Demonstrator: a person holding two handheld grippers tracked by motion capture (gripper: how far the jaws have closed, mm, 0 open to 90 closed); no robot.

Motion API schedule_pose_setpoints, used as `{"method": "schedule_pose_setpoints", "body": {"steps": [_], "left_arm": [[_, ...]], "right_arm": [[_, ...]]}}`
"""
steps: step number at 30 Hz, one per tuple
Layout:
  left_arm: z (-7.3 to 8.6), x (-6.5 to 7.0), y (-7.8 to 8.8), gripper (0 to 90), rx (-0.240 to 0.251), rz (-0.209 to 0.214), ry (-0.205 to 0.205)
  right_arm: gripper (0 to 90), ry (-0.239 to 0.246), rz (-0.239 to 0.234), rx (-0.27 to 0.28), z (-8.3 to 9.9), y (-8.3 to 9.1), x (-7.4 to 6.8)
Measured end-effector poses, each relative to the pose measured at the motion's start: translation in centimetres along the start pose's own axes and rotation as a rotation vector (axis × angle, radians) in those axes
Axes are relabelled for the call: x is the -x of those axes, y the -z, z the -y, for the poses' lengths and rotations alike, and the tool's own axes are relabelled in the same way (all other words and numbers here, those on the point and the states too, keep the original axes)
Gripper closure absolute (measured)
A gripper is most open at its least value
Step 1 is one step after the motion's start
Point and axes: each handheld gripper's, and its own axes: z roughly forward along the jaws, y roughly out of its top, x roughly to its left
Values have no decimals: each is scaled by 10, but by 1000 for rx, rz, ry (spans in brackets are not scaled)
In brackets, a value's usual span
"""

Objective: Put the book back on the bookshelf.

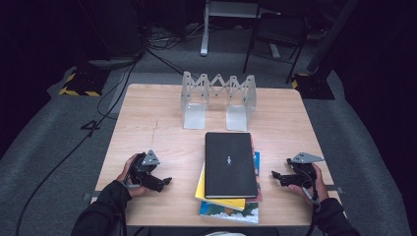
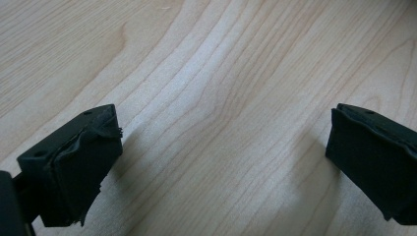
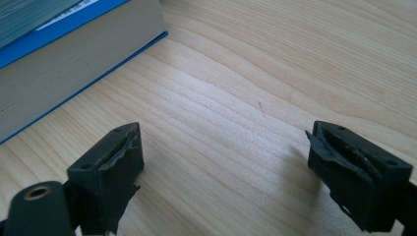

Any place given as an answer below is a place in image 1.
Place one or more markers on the dark cabinet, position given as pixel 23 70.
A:
pixel 114 29

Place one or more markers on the person's right hand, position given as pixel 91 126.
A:
pixel 319 188

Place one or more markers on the expandable metal bookend rack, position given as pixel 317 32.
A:
pixel 236 114

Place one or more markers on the white desk stand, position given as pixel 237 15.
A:
pixel 206 29

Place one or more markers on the black chair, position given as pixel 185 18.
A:
pixel 278 29

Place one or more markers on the person's left hand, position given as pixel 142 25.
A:
pixel 124 173

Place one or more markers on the red illustrated book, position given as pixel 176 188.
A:
pixel 259 193

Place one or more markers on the black yellow striped base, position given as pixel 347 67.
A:
pixel 82 85
pixel 314 88

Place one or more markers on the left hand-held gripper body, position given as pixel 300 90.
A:
pixel 144 168

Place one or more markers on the yellow book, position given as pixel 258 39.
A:
pixel 209 196

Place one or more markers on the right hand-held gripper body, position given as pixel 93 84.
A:
pixel 303 170

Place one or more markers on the blue book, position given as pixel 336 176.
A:
pixel 229 214

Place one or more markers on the grey tape strip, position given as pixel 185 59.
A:
pixel 334 188
pixel 88 196

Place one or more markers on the black book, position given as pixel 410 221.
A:
pixel 229 164

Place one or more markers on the white object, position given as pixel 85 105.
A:
pixel 224 233

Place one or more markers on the grey slanted post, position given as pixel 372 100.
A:
pixel 331 32

